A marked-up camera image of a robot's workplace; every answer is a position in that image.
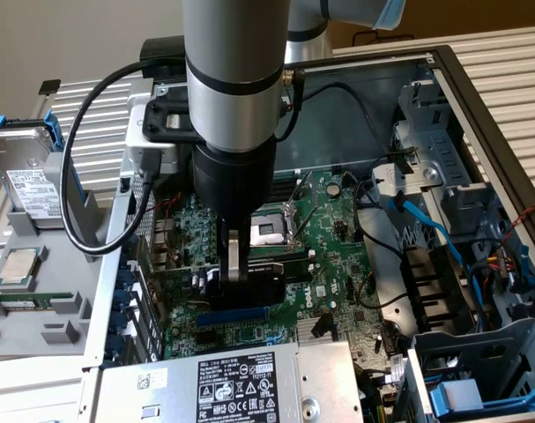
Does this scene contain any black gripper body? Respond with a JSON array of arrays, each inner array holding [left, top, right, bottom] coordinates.
[[190, 139, 278, 225]]

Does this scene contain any green graphics card black cooler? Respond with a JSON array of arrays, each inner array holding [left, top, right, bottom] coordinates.
[[134, 235, 288, 312]]

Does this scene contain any CPU socket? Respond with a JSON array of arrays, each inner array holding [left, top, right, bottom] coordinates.
[[249, 202, 308, 257]]

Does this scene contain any blue expansion slot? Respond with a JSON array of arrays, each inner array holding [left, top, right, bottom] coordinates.
[[195, 307, 271, 328]]

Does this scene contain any thin metal locking lever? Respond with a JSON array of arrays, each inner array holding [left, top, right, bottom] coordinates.
[[293, 174, 319, 243]]

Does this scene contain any silver finned heatsink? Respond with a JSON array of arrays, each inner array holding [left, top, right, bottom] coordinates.
[[295, 316, 339, 344]]

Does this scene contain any green motherboard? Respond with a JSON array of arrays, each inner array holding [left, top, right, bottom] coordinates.
[[154, 169, 409, 393]]

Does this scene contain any blue slot latch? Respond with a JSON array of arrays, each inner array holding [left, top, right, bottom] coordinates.
[[108, 334, 127, 360], [115, 288, 134, 312], [116, 266, 136, 290], [111, 311, 130, 336]]

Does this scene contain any open metal PC case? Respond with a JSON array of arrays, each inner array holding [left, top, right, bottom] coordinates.
[[84, 43, 535, 423]]

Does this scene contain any black box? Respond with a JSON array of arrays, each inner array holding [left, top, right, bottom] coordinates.
[[138, 37, 188, 81]]

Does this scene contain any silver power supply unit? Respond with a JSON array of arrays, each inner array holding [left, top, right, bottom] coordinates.
[[93, 341, 365, 423]]

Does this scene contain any blue disk carrier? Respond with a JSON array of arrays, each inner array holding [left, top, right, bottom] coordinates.
[[0, 109, 77, 208]]

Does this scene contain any metal drive cage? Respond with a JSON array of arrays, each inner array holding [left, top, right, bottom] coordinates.
[[394, 78, 504, 241]]

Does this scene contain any silver hard disk white label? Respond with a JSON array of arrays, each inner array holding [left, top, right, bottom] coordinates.
[[0, 125, 72, 230]]

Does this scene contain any silver CPU chip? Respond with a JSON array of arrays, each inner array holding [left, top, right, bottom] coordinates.
[[0, 246, 50, 294]]

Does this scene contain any green RAM stick white label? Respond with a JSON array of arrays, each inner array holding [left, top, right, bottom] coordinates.
[[0, 293, 74, 313]]

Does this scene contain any grey parts rack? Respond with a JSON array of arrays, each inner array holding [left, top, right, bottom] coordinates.
[[0, 112, 116, 360]]

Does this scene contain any metal disk bay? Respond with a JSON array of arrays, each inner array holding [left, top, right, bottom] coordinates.
[[405, 316, 535, 423]]

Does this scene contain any blue disk tray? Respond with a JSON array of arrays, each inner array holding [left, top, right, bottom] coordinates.
[[427, 379, 535, 423]]

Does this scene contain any red black twisted wire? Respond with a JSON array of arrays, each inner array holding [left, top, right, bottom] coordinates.
[[500, 197, 535, 243], [154, 190, 185, 274]]

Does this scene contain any black camera cable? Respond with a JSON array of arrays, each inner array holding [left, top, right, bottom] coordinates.
[[59, 60, 189, 257]]

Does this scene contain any black wire with black plug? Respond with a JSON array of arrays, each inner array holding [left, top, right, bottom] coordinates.
[[278, 81, 416, 160]]

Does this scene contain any black cable gold connector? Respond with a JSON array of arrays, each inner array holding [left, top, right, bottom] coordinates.
[[282, 68, 308, 143]]

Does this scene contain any silver wrist camera black mount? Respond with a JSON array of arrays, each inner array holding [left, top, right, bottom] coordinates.
[[124, 99, 198, 176]]

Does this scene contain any black angled wire plug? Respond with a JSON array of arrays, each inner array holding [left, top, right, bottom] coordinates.
[[313, 309, 338, 341]]

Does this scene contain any blue flat wire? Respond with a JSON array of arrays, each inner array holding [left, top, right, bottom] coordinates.
[[388, 192, 466, 268]]

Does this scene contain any multicolour power wire bundle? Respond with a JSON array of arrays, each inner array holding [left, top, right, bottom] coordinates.
[[464, 237, 535, 309]]

